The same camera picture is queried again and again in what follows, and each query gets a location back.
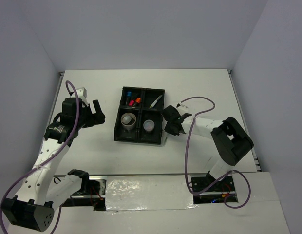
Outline clear jar of pins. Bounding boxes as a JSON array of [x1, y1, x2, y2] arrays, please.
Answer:
[[143, 119, 155, 133]]

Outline small clear tape roll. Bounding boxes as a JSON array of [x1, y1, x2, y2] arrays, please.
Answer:
[[121, 115, 134, 125]]

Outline large tape roll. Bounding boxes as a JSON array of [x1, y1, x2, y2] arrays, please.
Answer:
[[120, 112, 137, 131]]

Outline blue felt tip pen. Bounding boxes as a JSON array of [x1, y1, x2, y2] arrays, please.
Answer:
[[149, 95, 162, 108]]

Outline blue cap black highlighter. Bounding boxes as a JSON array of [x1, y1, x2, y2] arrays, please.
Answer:
[[125, 91, 132, 106]]

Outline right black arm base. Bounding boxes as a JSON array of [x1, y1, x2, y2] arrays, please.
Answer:
[[187, 174, 239, 204]]

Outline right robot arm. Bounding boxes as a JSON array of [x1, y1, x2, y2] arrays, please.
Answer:
[[162, 104, 254, 191]]

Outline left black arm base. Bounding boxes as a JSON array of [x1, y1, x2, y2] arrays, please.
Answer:
[[62, 178, 107, 211]]

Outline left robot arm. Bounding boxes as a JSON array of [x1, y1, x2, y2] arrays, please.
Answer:
[[0, 97, 105, 232]]

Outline black four-compartment organizer tray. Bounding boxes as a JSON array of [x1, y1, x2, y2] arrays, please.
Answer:
[[114, 86, 165, 145]]

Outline silver foil cover plate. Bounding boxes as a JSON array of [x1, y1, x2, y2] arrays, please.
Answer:
[[105, 175, 195, 211]]

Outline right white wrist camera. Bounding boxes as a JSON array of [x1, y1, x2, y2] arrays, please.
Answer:
[[176, 102, 188, 109]]

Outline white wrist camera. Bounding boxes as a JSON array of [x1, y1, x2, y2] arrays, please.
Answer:
[[76, 87, 87, 99], [176, 102, 188, 109]]

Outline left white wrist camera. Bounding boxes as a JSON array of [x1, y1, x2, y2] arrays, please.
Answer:
[[76, 87, 87, 99]]

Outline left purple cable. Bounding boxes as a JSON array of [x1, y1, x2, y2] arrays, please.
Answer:
[[0, 81, 81, 234]]

